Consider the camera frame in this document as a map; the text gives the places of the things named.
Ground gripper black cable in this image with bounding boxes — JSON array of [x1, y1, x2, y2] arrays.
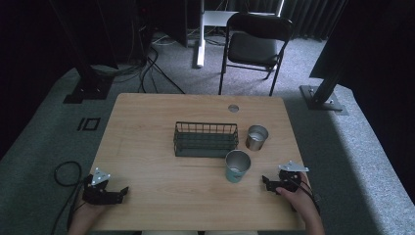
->
[[50, 161, 86, 235], [290, 177, 321, 214]]

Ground black folding chair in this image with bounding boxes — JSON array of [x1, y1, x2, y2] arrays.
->
[[217, 12, 295, 97]]

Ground person's left hand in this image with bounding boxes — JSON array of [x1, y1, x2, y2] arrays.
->
[[68, 199, 110, 235]]

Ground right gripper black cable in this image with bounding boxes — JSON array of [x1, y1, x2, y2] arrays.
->
[[290, 177, 321, 214]]

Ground person's right hand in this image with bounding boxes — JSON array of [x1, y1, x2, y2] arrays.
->
[[276, 171, 317, 217]]

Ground plain steel cup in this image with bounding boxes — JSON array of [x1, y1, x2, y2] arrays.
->
[[245, 124, 270, 152]]

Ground black metal stand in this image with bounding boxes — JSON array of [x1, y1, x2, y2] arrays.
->
[[299, 0, 349, 117], [48, 0, 115, 105]]

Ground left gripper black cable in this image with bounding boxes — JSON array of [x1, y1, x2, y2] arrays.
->
[[50, 161, 86, 235]]

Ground dark wire basket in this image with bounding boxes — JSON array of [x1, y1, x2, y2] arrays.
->
[[173, 121, 240, 160]]

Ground bundle of floor cables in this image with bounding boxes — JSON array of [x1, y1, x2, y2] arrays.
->
[[90, 28, 186, 95]]

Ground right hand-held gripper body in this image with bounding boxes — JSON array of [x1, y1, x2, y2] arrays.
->
[[275, 160, 310, 194]]

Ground teal metal cup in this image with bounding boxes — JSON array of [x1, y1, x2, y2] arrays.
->
[[224, 149, 253, 184]]

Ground dark equipment cabinet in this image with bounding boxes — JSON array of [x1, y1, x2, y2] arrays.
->
[[132, 0, 189, 64]]

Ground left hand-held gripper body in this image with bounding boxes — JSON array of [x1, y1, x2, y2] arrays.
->
[[81, 167, 114, 206]]

